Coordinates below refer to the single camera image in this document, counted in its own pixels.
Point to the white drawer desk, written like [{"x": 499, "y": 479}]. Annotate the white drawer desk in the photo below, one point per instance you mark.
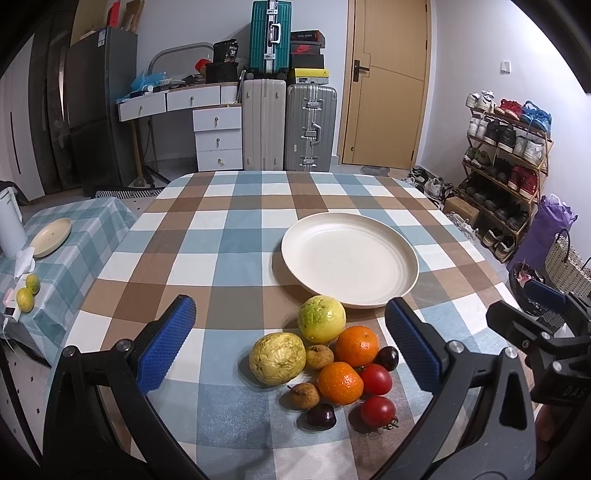
[{"x": 216, "y": 120}]

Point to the small cream plate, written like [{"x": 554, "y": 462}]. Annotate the small cream plate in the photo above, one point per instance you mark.
[{"x": 50, "y": 237}]

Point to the large cream plate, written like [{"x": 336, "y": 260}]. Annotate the large cream plate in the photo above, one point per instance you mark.
[{"x": 355, "y": 259}]

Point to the teal suitcase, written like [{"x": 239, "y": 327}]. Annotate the teal suitcase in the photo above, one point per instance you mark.
[{"x": 269, "y": 38}]

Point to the yellow green citrus back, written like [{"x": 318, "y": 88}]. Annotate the yellow green citrus back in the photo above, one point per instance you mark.
[{"x": 32, "y": 283}]

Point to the silver suitcase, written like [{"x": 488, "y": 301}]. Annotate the silver suitcase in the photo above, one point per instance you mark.
[{"x": 310, "y": 127}]

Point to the orange tangerine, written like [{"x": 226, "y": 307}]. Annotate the orange tangerine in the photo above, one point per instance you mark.
[
  {"x": 340, "y": 383},
  {"x": 357, "y": 345}
]

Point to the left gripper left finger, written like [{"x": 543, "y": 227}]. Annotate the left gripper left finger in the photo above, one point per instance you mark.
[{"x": 99, "y": 422}]

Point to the yellow green citrus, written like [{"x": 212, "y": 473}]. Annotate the yellow green citrus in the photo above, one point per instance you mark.
[
  {"x": 32, "y": 283},
  {"x": 25, "y": 299}
]

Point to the side table teal cloth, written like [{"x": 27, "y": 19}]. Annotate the side table teal cloth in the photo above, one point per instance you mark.
[{"x": 66, "y": 275}]

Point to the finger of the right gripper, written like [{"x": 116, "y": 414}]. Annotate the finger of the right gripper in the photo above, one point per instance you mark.
[
  {"x": 545, "y": 296},
  {"x": 525, "y": 333}
]

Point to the red tomato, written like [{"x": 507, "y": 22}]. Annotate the red tomato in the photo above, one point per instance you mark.
[
  {"x": 379, "y": 412},
  {"x": 377, "y": 380}
]

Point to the green yellow guava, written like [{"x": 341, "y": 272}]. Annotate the green yellow guava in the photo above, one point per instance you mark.
[{"x": 321, "y": 319}]

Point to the cardboard box on floor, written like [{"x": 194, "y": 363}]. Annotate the cardboard box on floor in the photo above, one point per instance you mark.
[{"x": 456, "y": 205}]

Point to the wrinkled yellow guava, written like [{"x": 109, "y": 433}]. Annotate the wrinkled yellow guava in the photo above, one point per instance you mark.
[{"x": 276, "y": 358}]

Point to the white kettle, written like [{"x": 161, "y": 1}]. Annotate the white kettle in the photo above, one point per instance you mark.
[{"x": 13, "y": 237}]

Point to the small brown pear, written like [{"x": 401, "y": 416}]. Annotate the small brown pear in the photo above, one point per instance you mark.
[
  {"x": 319, "y": 356},
  {"x": 304, "y": 396}
]

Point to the stacked shoe boxes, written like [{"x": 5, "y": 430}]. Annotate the stacked shoe boxes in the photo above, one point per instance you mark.
[{"x": 307, "y": 60}]

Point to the black refrigerator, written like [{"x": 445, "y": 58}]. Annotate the black refrigerator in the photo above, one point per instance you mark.
[{"x": 78, "y": 138}]

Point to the purple bag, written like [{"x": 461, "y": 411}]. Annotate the purple bag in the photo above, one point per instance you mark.
[{"x": 553, "y": 216}]

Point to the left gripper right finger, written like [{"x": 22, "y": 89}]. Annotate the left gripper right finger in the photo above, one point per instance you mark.
[{"x": 499, "y": 441}]

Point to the person right hand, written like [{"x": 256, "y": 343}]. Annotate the person right hand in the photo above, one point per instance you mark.
[{"x": 546, "y": 424}]

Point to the shoe rack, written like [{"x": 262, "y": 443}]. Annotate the shoe rack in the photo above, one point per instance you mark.
[{"x": 506, "y": 164}]

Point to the wooden door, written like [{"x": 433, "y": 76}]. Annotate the wooden door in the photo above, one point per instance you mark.
[{"x": 388, "y": 54}]

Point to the dark plum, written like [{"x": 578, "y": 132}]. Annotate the dark plum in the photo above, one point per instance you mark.
[
  {"x": 388, "y": 357},
  {"x": 321, "y": 417}
]

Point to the woven basket bag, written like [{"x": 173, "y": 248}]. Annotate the woven basket bag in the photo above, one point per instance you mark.
[{"x": 566, "y": 270}]

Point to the black basket with items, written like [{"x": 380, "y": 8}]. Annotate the black basket with items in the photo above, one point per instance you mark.
[{"x": 519, "y": 274}]

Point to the yellow green citrus front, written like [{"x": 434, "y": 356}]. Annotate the yellow green citrus front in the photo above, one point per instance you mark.
[{"x": 25, "y": 299}]

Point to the beige suitcase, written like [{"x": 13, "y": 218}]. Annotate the beige suitcase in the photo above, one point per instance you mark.
[{"x": 263, "y": 123}]

